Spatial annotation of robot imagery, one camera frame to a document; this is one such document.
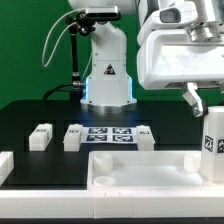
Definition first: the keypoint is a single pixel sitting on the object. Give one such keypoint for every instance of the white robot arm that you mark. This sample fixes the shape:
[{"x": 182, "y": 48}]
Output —
[{"x": 108, "y": 86}]

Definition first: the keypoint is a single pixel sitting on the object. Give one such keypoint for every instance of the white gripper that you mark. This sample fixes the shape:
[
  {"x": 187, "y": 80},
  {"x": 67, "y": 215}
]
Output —
[{"x": 181, "y": 43}]

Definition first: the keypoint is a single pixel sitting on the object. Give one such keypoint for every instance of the white front barrier wall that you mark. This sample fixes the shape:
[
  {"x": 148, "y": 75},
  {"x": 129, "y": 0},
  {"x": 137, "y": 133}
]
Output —
[{"x": 116, "y": 204}]

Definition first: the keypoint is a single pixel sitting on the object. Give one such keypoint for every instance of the silver depth camera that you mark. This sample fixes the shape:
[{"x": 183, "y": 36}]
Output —
[{"x": 108, "y": 13}]

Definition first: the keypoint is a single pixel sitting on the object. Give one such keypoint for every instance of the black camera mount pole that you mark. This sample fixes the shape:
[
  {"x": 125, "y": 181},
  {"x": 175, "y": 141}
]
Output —
[{"x": 77, "y": 25}]

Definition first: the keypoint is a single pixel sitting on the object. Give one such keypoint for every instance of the fiducial marker sheet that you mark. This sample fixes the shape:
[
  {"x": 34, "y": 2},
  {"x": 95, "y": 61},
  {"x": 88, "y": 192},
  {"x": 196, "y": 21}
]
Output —
[{"x": 109, "y": 135}]

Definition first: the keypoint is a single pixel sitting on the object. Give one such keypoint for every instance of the white desk top tray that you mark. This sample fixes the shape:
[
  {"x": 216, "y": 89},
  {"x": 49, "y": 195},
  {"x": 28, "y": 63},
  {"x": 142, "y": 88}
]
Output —
[{"x": 145, "y": 170}]

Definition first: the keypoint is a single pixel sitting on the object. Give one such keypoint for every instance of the white left barrier block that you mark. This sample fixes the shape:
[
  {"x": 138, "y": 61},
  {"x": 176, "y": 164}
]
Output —
[{"x": 6, "y": 165}]

